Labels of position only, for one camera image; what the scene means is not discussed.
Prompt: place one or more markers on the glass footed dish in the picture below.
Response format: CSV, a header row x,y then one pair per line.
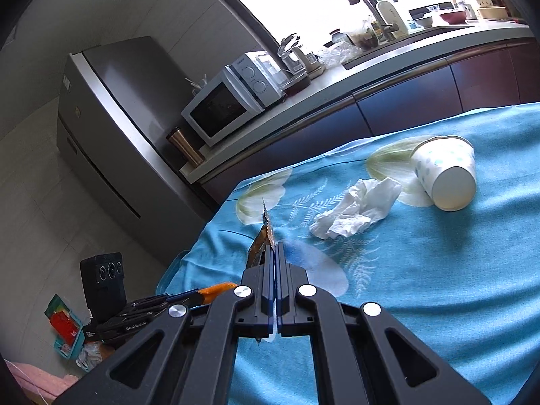
x,y
432,9

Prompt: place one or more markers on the dark red lidded bowl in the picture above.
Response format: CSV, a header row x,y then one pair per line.
x,y
297,83

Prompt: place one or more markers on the brown foil wrapper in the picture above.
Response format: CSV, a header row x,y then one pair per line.
x,y
263,240

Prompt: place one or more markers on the blue dotted paper cup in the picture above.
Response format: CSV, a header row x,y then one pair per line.
x,y
443,168

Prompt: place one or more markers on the white microwave oven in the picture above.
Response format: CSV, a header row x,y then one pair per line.
x,y
219,109

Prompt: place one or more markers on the kitchen counter with cabinets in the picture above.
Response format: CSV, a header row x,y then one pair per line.
x,y
400,93

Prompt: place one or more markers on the grey refrigerator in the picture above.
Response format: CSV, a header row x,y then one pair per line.
x,y
118,135

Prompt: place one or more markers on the teal basket of red packets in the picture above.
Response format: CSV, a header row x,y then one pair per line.
x,y
65,325

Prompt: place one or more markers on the small lidded jar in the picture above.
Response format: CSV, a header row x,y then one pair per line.
x,y
337,36

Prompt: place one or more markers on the white soap bottle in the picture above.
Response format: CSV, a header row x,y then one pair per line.
x,y
392,17

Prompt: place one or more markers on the white tissue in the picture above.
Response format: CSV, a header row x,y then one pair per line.
x,y
354,211

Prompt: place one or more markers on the cream pot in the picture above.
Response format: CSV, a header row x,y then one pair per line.
x,y
491,12

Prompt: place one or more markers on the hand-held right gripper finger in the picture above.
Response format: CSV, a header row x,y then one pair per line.
x,y
270,278
280,278

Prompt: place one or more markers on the glass jug with lid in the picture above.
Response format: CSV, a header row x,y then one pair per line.
x,y
293,57

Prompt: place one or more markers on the kitchen sink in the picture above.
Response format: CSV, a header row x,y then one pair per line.
x,y
400,44

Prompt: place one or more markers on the blue plastic bin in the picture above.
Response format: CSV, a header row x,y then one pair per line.
x,y
168,274

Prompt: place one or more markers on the white branched ornament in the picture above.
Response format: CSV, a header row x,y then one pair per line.
x,y
198,84

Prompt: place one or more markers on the kitchen window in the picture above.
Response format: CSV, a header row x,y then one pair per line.
x,y
316,4

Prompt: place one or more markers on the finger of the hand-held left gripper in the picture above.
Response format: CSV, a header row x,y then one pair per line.
x,y
145,310
168,295

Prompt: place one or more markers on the person's left forearm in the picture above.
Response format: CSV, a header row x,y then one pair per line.
x,y
38,384

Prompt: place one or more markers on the blue floral tablecloth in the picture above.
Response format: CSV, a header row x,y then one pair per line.
x,y
422,282

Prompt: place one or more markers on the copper tumbler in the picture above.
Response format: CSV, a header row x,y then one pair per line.
x,y
185,147

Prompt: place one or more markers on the white bowl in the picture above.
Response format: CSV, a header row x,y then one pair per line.
x,y
425,21

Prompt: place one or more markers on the clear plastic bag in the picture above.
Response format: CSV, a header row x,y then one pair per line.
x,y
339,55

